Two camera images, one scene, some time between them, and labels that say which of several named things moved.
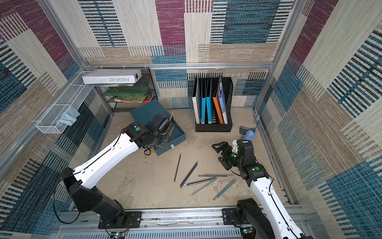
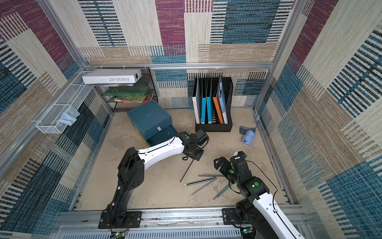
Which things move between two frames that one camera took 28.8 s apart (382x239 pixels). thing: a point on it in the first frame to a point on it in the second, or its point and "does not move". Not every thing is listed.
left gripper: (165, 139) to (198, 157)
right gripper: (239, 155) to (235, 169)
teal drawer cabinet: (143, 113) does not move
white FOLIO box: (107, 76) does not move
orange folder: (217, 104) does not move
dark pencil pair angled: (198, 181) does not move
